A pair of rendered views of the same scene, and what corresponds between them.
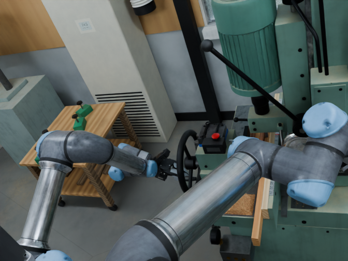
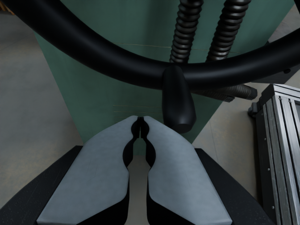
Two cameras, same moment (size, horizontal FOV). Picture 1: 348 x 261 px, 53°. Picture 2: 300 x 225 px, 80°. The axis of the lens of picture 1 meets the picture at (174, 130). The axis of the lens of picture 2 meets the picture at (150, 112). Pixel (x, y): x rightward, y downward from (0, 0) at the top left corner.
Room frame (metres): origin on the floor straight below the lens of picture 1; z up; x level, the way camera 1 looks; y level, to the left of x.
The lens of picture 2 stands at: (1.23, 0.07, 0.80)
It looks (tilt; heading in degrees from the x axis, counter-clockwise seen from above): 55 degrees down; 229
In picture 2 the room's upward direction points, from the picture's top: 12 degrees clockwise
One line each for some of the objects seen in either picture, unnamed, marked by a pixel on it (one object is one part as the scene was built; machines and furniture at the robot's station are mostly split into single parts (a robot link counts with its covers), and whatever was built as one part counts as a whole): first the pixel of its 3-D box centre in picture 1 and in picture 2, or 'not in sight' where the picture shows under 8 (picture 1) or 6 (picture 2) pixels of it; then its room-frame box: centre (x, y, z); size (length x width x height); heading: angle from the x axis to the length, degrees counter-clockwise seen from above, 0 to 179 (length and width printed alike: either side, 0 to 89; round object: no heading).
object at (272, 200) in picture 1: (277, 146); not in sight; (0.92, -0.33, 0.93); 0.60 x 0.02 x 0.06; 150
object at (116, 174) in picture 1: (122, 168); not in sight; (1.24, 0.28, 0.83); 0.11 x 0.11 x 0.08; 58
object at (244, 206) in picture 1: (234, 201); not in sight; (0.76, -0.10, 0.91); 0.12 x 0.09 x 0.03; 60
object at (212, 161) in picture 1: (217, 149); not in sight; (1.03, -0.13, 0.91); 0.15 x 0.14 x 0.09; 150
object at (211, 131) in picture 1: (212, 136); not in sight; (1.03, -0.13, 0.99); 0.13 x 0.11 x 0.06; 150
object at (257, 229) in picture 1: (264, 168); not in sight; (0.84, -0.25, 0.92); 0.59 x 0.02 x 0.04; 150
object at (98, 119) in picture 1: (86, 151); not in sight; (2.19, 0.68, 0.32); 0.66 x 0.57 x 0.64; 149
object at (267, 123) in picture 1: (269, 120); not in sight; (0.95, -0.33, 1.03); 0.14 x 0.07 x 0.09; 60
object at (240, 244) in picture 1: (237, 249); (269, 52); (0.80, -0.06, 0.58); 0.12 x 0.08 x 0.08; 60
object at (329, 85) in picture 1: (329, 98); not in sight; (0.72, -0.43, 1.22); 0.09 x 0.08 x 0.15; 60
